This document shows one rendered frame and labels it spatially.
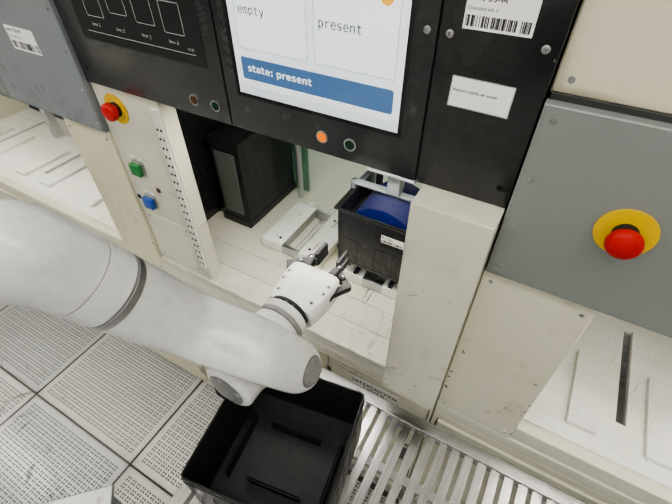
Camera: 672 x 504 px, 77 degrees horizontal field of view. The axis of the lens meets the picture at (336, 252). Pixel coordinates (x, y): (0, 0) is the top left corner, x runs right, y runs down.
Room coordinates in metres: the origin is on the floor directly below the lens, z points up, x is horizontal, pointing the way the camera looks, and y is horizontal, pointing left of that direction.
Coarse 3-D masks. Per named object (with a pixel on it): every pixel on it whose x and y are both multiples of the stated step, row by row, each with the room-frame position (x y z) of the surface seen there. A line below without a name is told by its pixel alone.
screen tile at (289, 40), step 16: (256, 0) 0.65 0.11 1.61; (272, 0) 0.64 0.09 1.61; (288, 0) 0.63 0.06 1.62; (304, 0) 0.61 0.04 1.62; (288, 16) 0.63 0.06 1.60; (304, 16) 0.62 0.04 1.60; (240, 32) 0.67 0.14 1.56; (256, 32) 0.66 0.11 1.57; (272, 32) 0.64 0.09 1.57; (288, 32) 0.63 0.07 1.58; (304, 32) 0.62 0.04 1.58; (256, 48) 0.66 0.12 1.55; (272, 48) 0.64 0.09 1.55; (288, 48) 0.63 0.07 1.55; (304, 48) 0.62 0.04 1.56
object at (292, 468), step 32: (320, 384) 0.46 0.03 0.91; (224, 416) 0.39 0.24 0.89; (256, 416) 0.44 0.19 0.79; (288, 416) 0.45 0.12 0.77; (320, 416) 0.45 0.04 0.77; (352, 416) 0.43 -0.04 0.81; (224, 448) 0.36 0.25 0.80; (256, 448) 0.37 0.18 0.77; (288, 448) 0.37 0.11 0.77; (320, 448) 0.37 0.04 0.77; (352, 448) 0.35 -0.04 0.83; (192, 480) 0.27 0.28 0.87; (224, 480) 0.31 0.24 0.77; (256, 480) 0.30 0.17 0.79; (288, 480) 0.31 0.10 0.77; (320, 480) 0.31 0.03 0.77
